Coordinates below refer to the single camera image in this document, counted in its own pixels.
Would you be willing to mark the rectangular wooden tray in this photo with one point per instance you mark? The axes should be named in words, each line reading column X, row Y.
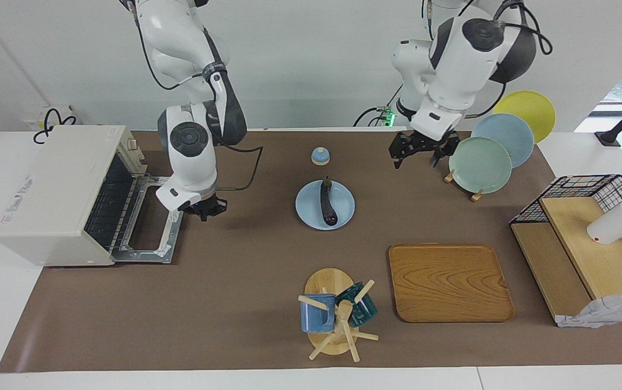
column 451, row 284

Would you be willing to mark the wooden two-tier shelf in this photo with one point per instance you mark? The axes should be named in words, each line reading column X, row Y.
column 592, row 265

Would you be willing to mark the wooden plate rack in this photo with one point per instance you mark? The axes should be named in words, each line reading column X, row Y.
column 476, row 196

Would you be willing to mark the glass oven door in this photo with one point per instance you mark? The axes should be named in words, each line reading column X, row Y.
column 167, row 238

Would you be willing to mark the white wall outlet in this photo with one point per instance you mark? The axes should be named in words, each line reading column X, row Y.
column 29, row 123

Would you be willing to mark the pale green plate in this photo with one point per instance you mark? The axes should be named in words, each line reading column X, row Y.
column 479, row 165

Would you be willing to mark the dark green mug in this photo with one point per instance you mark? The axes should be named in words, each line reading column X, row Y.
column 362, row 309

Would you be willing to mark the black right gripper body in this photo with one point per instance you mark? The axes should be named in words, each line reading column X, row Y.
column 202, row 206

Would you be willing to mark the yellow plate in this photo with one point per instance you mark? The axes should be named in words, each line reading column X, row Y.
column 532, row 108

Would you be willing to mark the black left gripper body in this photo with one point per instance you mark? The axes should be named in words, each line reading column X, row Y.
column 424, row 142

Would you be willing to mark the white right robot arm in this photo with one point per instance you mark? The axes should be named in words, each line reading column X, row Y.
column 189, row 157

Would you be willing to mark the beige oven knob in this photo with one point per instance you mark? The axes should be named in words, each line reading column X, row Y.
column 133, row 144

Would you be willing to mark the dark purple eggplant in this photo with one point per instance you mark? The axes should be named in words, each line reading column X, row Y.
column 328, row 206

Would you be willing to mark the large light blue plate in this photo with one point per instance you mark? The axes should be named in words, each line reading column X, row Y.
column 514, row 135

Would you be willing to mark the wooden mug tree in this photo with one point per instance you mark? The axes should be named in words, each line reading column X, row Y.
column 329, row 281

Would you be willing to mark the brown table mat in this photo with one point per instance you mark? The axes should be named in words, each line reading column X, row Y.
column 235, row 303

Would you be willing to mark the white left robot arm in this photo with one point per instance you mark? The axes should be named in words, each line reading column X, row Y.
column 462, row 59

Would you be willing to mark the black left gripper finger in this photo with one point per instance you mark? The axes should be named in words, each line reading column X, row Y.
column 397, row 154
column 436, row 157

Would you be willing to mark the white cup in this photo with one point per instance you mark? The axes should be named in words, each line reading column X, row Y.
column 614, row 225

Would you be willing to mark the small light blue plate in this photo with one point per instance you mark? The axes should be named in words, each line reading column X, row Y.
column 310, row 208

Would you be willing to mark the small blue call bell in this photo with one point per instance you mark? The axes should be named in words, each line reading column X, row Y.
column 320, row 157

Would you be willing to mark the beige toaster oven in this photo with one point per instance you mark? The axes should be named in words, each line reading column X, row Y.
column 51, row 195

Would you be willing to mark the blue mug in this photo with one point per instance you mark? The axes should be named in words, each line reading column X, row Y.
column 316, row 317

